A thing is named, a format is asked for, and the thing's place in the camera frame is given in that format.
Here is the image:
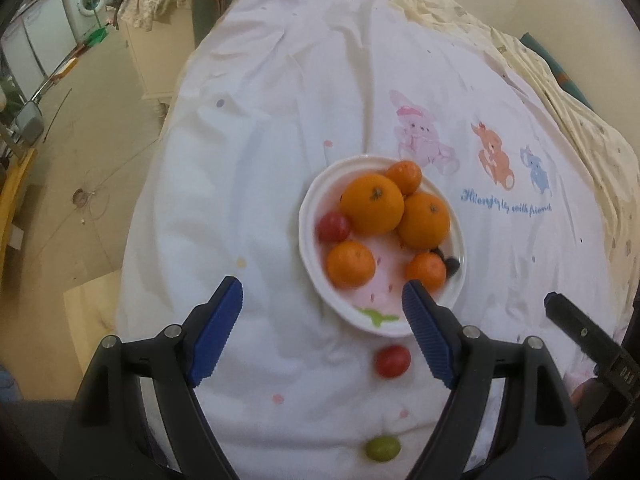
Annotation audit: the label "white cartoon animal printed blanket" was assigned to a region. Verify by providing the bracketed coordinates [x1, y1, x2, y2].
[115, 0, 631, 480]

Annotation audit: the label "yellow wooden furniture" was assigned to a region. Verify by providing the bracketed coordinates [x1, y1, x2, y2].
[0, 145, 38, 261]

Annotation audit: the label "large orange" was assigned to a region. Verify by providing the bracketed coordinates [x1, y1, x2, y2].
[340, 172, 406, 236]
[397, 192, 451, 251]

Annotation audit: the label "teal cushion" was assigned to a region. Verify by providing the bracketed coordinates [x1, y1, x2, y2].
[192, 0, 246, 51]

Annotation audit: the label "white base cabinets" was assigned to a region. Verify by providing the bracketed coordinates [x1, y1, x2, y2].
[0, 0, 76, 96]

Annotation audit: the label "small tangerine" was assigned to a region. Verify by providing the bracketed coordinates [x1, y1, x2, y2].
[406, 251, 447, 292]
[326, 241, 377, 289]
[385, 160, 423, 196]

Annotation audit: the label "yellow bear printed blanket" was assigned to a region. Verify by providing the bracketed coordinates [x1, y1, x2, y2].
[310, 0, 640, 281]

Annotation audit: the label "teal striped cloth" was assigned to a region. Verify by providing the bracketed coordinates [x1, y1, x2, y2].
[520, 32, 596, 111]

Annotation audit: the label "cream nightstand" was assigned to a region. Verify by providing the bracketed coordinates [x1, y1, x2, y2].
[120, 15, 196, 116]

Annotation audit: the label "light wooden board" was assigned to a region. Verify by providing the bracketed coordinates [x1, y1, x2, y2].
[62, 269, 126, 346]

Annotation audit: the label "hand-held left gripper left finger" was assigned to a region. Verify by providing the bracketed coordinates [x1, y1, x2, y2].
[64, 275, 244, 480]

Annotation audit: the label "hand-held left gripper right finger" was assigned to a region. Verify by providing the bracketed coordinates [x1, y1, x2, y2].
[401, 280, 588, 480]

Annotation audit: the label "green grape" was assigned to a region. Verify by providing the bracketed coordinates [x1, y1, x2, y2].
[364, 435, 402, 462]

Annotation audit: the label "white pink strawberry print plate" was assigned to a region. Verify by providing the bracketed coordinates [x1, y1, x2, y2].
[298, 154, 468, 337]

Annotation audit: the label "floral cloth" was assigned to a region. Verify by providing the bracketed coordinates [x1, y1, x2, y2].
[117, 0, 193, 31]

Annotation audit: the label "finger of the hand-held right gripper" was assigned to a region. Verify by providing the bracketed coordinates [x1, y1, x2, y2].
[544, 291, 626, 376]

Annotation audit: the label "red cherry tomato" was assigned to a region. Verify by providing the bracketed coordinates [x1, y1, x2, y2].
[375, 345, 412, 380]
[316, 211, 352, 243]

